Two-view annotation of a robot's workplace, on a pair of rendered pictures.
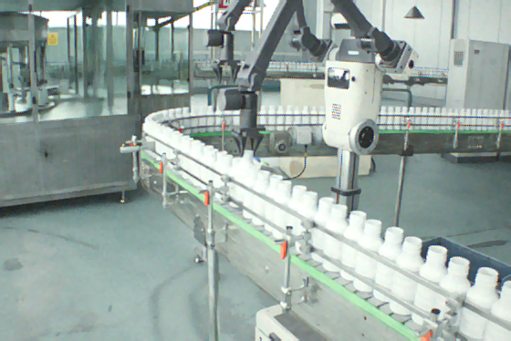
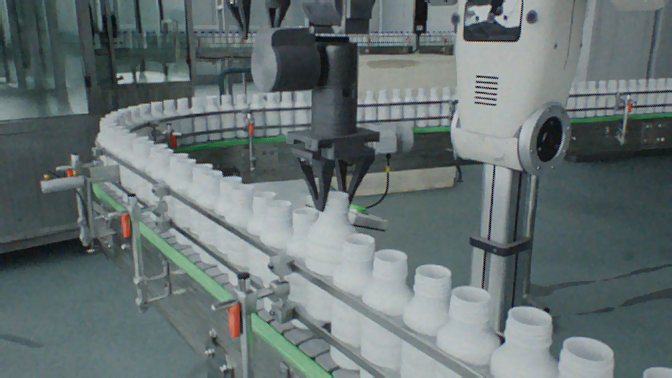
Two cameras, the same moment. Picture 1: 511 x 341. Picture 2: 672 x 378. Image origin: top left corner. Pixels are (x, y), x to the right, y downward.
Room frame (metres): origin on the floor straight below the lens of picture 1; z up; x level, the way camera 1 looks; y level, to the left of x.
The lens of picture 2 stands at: (0.76, 0.09, 1.41)
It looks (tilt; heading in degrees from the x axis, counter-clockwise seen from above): 16 degrees down; 354
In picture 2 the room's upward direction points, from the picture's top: straight up
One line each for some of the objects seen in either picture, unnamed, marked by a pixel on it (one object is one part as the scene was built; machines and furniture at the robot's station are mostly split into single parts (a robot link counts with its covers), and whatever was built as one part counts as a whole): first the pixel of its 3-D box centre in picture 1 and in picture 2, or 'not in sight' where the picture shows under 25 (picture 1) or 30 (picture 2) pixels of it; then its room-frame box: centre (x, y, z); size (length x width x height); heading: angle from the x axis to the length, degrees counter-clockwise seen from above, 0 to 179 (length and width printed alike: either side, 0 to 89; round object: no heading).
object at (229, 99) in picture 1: (238, 91); (308, 37); (1.42, 0.06, 1.40); 0.12 x 0.09 x 0.12; 121
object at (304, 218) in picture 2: (237, 182); (308, 267); (1.49, 0.06, 1.09); 0.06 x 0.06 x 0.17
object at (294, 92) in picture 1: (325, 127); (389, 122); (5.82, -0.89, 0.59); 1.10 x 0.62 x 1.18; 103
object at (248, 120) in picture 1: (248, 120); (334, 117); (1.44, 0.03, 1.31); 0.10 x 0.07 x 0.07; 121
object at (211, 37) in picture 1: (218, 32); not in sight; (1.87, 0.16, 1.60); 0.12 x 0.09 x 0.12; 122
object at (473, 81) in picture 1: (474, 99); (600, 71); (6.81, -3.43, 0.96); 0.82 x 0.50 x 1.91; 103
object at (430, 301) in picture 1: (431, 285); not in sight; (0.79, -0.36, 1.08); 0.06 x 0.06 x 0.17
